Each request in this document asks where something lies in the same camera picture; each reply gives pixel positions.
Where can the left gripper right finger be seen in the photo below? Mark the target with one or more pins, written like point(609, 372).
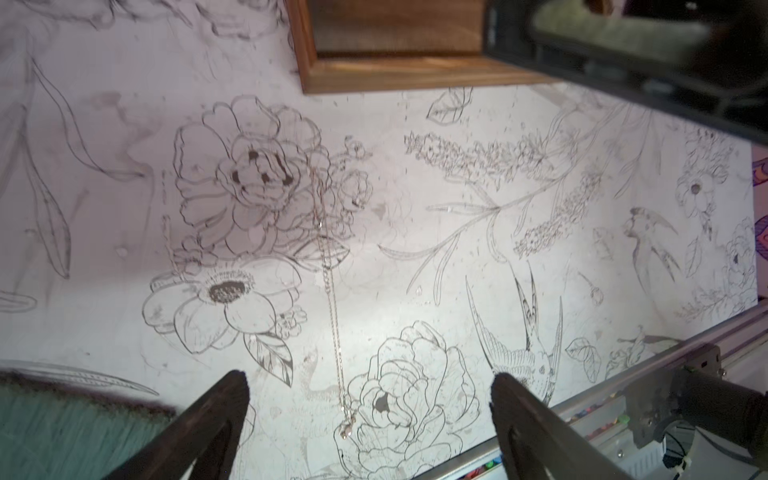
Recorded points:
point(536, 444)

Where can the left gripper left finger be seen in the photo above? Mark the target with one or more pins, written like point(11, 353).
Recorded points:
point(202, 443)

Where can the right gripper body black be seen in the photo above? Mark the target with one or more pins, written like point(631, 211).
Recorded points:
point(704, 61)

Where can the wooden jewelry display stand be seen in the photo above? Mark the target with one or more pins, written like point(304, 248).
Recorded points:
point(367, 46)

